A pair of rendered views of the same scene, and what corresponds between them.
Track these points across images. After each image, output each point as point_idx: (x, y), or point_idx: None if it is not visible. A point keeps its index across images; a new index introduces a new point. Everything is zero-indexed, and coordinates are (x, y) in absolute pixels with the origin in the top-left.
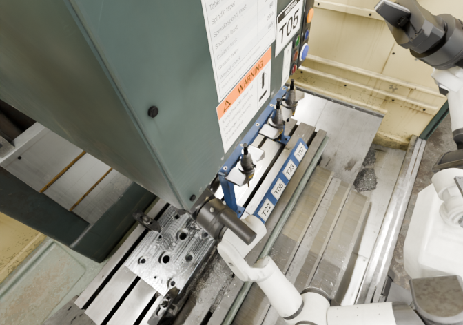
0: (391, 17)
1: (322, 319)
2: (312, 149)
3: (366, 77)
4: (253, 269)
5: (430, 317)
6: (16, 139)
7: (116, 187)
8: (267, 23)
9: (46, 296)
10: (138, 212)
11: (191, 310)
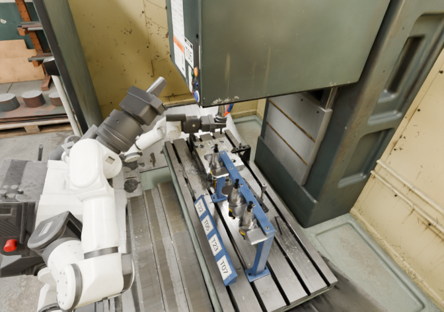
0: None
1: None
2: (221, 291)
3: None
4: (159, 122)
5: (80, 137)
6: None
7: (277, 150)
8: (182, 32)
9: (254, 143)
10: (248, 147)
11: (187, 156)
